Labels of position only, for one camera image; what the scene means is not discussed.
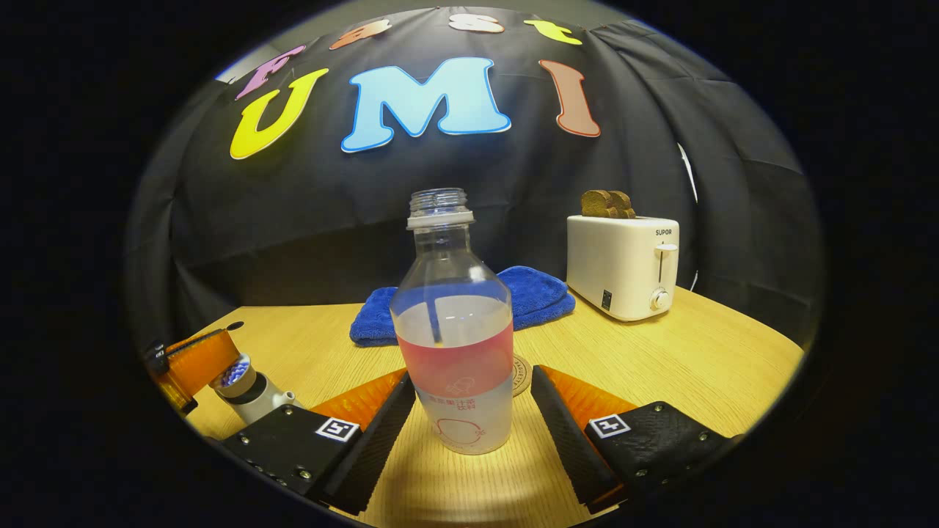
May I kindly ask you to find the white blue-patterned teacup lid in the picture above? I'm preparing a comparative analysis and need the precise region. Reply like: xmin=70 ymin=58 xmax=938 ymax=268
xmin=210 ymin=354 xmax=257 ymax=399

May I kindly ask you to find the black backdrop cloth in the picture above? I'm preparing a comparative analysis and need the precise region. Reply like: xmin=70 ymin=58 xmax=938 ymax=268
xmin=125 ymin=7 xmax=822 ymax=345

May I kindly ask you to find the cream toaster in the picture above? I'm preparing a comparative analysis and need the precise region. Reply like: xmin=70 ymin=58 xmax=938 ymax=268
xmin=566 ymin=214 xmax=680 ymax=322

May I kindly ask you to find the blue folded towel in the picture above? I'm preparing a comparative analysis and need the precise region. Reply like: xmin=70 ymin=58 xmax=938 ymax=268
xmin=349 ymin=265 xmax=577 ymax=348

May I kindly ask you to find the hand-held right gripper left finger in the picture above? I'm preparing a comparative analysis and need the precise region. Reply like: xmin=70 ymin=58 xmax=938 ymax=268
xmin=219 ymin=367 xmax=417 ymax=516

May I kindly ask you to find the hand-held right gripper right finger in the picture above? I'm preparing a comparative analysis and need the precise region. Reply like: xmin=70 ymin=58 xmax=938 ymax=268
xmin=530 ymin=364 xmax=743 ymax=516

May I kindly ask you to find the clear pink-label water bottle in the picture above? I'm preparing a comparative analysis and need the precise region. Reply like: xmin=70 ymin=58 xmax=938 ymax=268
xmin=389 ymin=188 xmax=514 ymax=455

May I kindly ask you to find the white teacup with spout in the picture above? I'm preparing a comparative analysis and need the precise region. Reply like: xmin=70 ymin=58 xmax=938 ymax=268
xmin=233 ymin=374 xmax=305 ymax=426

